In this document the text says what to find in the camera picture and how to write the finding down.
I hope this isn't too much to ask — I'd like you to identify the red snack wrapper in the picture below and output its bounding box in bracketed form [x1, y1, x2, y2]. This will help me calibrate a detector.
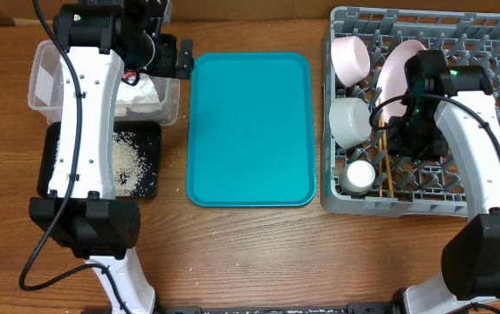
[121, 72, 140, 86]

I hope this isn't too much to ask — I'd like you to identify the white napkin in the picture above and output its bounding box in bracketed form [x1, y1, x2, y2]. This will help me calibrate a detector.
[114, 73, 162, 117]

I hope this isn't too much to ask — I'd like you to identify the large white plate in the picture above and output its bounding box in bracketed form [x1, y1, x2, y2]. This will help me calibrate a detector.
[376, 40, 426, 105]

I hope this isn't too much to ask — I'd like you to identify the wooden chopstick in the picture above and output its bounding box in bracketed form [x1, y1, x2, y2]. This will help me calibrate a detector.
[378, 116, 385, 197]
[379, 117, 394, 199]

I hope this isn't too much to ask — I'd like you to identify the small grey rice bowl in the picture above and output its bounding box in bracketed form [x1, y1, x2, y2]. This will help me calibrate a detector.
[329, 98, 372, 149]

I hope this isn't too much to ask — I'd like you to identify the white paper cup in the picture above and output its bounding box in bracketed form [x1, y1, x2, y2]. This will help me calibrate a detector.
[339, 160, 376, 195]

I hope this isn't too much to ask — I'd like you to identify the white bowl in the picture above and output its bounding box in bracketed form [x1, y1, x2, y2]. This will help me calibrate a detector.
[331, 36, 370, 86]

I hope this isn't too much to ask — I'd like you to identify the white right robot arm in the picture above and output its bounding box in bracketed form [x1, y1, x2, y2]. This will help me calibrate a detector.
[376, 50, 500, 313]

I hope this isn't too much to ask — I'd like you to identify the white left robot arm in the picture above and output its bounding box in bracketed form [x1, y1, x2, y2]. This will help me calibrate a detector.
[29, 0, 195, 313]

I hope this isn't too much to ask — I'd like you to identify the grey dishwasher rack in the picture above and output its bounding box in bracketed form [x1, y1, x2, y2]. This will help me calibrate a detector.
[320, 6, 500, 217]

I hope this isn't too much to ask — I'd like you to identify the black tray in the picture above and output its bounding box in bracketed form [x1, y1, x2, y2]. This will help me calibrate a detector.
[37, 121, 161, 199]

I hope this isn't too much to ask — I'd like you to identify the teal serving tray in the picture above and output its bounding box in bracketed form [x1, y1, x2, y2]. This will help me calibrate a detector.
[186, 51, 316, 208]

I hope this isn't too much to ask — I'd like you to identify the pile of rice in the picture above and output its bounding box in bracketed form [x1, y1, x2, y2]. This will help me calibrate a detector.
[112, 132, 150, 197]

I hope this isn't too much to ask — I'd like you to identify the clear plastic bin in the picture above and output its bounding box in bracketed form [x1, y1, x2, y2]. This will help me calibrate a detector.
[28, 40, 180, 126]

